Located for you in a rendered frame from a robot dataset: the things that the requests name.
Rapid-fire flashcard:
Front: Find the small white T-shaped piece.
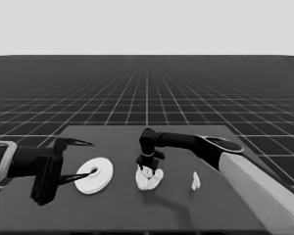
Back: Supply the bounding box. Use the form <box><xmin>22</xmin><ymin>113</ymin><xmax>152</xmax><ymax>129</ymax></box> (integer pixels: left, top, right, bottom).
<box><xmin>190</xmin><ymin>170</ymin><xmax>202</xmax><ymax>191</ymax></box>

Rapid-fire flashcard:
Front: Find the large thick white disc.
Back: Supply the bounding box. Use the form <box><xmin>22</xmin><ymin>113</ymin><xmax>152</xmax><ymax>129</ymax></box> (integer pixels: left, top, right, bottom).
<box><xmin>73</xmin><ymin>157</ymin><xmax>115</xmax><ymax>196</ymax></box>

